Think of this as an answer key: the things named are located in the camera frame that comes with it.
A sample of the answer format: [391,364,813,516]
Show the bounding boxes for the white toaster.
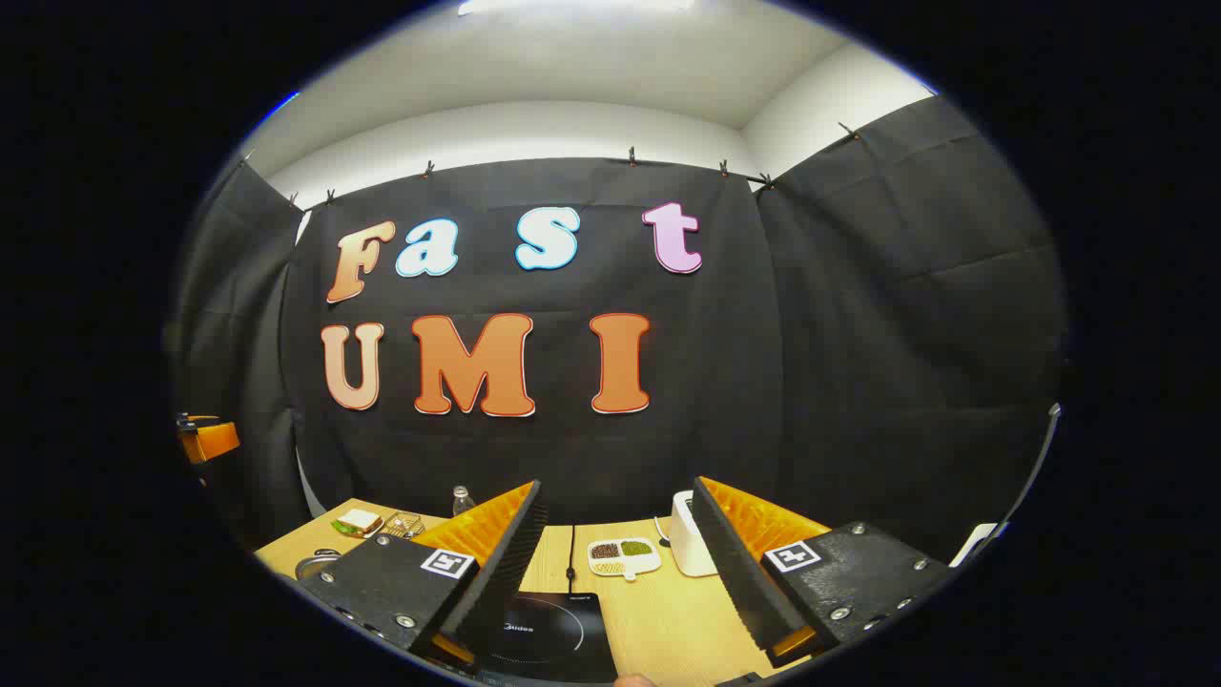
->
[670,490,718,578]

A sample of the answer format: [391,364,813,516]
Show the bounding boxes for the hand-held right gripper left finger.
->
[296,480,549,674]

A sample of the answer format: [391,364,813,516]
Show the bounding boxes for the black induction cooktop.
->
[467,592,621,684]

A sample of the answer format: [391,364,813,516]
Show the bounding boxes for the white divided dish of beans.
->
[587,537,663,581]

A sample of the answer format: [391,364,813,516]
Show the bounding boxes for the black backdrop cloth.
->
[172,95,1067,573]

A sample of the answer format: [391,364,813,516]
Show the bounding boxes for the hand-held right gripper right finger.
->
[692,477,955,669]

